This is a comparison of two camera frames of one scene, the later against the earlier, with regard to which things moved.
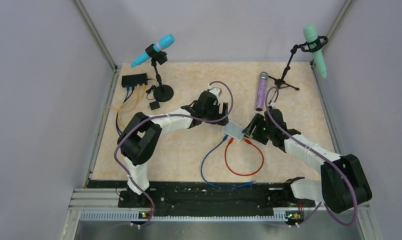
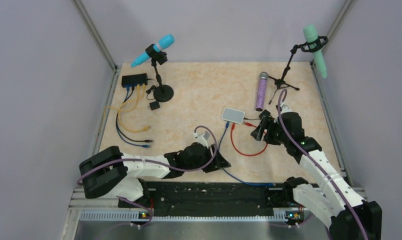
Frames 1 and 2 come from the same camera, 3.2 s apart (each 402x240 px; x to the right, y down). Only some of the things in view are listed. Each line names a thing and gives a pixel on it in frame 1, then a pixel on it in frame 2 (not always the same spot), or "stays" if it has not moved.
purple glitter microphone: (261, 91) stays
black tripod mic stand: (311, 46) stays
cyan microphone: (165, 41) stays
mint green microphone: (310, 32) stays
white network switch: (234, 130) -> (233, 115)
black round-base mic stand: (162, 93) stays
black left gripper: (223, 110) -> (220, 163)
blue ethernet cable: (202, 163) -> (227, 125)
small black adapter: (154, 105) stays
